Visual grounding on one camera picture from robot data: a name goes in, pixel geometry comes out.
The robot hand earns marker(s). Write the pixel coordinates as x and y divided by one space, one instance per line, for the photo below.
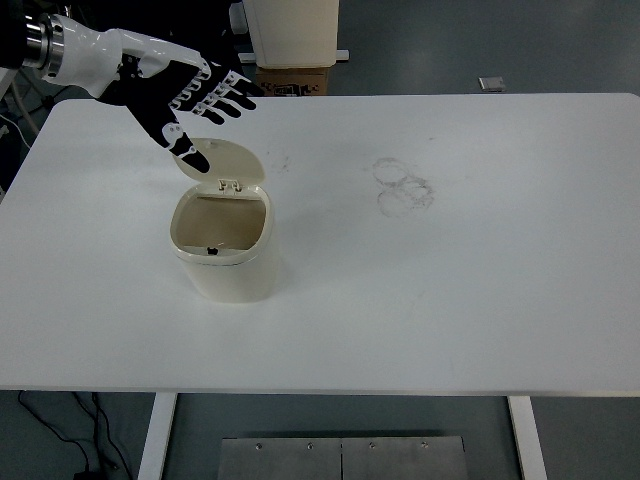
150 95

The cream trash bin with lid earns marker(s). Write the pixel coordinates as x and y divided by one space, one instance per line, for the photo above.
235 277

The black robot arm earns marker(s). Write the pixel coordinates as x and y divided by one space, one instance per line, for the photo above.
20 40

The large white bin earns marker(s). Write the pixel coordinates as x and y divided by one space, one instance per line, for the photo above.
295 30

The brown cardboard box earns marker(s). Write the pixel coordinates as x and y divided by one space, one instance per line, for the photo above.
295 82

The white table foot bar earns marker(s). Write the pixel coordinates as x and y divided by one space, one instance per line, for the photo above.
343 55

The white table leg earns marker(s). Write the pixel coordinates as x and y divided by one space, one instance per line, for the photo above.
527 440
156 435

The small grey floor plate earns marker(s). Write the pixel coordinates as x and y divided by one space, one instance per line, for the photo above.
492 83

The grey metal plate with screws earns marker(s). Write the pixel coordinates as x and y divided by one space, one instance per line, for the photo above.
280 460
400 460

